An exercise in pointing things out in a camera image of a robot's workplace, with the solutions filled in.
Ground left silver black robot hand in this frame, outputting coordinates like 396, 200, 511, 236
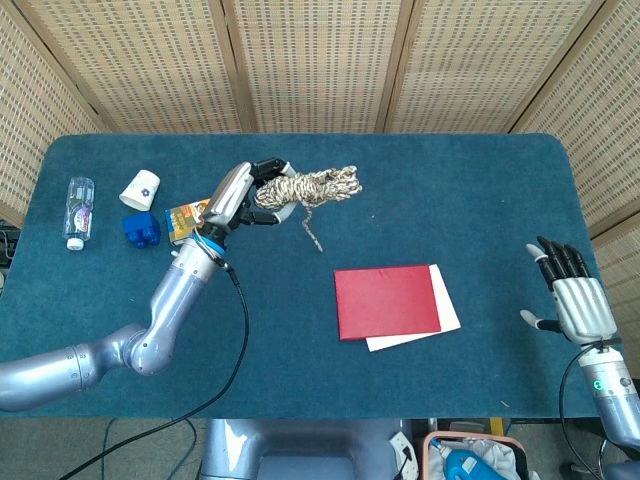
199, 157, 297, 236

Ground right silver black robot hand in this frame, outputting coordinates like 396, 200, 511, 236
519, 236, 621, 347

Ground beige speckled braided rope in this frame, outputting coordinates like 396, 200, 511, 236
253, 164, 364, 254

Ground orange blue carton box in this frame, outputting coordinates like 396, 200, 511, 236
164, 198, 214, 248

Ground white paper cup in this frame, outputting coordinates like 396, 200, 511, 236
118, 169, 162, 211

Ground blue toy building block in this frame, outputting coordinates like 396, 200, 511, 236
122, 211, 162, 250

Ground white paper sheet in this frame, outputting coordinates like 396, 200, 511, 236
365, 264, 462, 353

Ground clear plastic water bottle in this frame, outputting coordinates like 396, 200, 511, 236
61, 176, 96, 251

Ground woven wooden folding screen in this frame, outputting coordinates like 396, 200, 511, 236
0, 0, 640, 379

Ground white cloth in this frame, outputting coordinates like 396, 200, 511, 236
469, 442, 517, 475

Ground red folder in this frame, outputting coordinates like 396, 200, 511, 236
333, 263, 443, 342

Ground blue plastic bottle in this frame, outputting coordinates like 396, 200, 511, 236
432, 439, 501, 480

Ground blue carpet table cover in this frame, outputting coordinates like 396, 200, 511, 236
0, 132, 619, 421

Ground pink plastic basket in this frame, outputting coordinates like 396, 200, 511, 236
423, 430, 531, 480

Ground grey-blue robot torso base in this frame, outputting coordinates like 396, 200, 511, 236
198, 418, 416, 480

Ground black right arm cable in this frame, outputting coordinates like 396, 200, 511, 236
558, 342, 612, 480

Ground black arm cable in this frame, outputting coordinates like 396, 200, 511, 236
558, 342, 612, 480
59, 259, 250, 480

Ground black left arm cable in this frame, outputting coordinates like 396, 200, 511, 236
59, 259, 250, 480

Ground black device with cables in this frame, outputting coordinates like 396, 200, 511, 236
0, 218, 22, 266

